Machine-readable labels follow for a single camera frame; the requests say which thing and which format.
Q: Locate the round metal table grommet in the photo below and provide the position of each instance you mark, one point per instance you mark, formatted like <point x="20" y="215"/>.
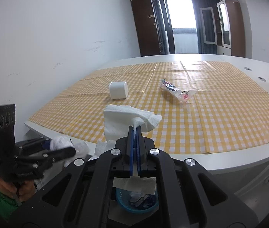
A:
<point x="248" y="68"/>
<point x="262" y="78"/>

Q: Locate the dark brown wardrobe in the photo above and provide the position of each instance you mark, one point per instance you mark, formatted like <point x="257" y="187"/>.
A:
<point x="146" y="28"/>

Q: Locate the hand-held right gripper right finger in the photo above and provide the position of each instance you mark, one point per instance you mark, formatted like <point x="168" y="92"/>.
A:
<point x="139" y="147"/>

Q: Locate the yellow checkered tablecloth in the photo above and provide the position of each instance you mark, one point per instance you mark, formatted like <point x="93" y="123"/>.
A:
<point x="219" y="123"/>

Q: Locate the blue plastic basket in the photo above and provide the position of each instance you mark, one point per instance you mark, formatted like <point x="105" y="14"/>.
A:
<point x="122" y="204"/>

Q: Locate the white plastic cup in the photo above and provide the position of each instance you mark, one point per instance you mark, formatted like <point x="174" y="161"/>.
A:
<point x="118" y="90"/>

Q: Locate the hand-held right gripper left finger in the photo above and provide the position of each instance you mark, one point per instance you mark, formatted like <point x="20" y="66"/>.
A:
<point x="131" y="147"/>

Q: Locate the clear wrapper blue red print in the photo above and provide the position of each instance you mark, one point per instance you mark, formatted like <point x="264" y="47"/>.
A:
<point x="177" y="92"/>

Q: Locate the clear plastic bag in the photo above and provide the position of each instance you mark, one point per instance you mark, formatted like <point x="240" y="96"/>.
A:
<point x="61" y="143"/>

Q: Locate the dark curtain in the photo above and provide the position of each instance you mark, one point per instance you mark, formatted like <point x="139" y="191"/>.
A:
<point x="197" y="2"/>

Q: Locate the white paper towel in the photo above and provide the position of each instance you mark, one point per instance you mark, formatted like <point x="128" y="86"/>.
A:
<point x="118" y="121"/>

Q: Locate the brown cabinet with glass doors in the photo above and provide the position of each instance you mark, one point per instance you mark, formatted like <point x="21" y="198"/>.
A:
<point x="236" y="28"/>

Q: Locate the person's left hand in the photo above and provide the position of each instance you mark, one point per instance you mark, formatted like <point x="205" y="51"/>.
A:
<point x="26" y="188"/>

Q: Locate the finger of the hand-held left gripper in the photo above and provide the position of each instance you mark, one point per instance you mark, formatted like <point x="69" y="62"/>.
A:
<point x="63" y="152"/>
<point x="44" y="143"/>

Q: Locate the crumpled paper scraps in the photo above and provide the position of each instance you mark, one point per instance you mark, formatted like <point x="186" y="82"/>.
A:
<point x="139" y="199"/>

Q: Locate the glass balcony door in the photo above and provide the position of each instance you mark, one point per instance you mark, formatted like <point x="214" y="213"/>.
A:
<point x="182" y="16"/>

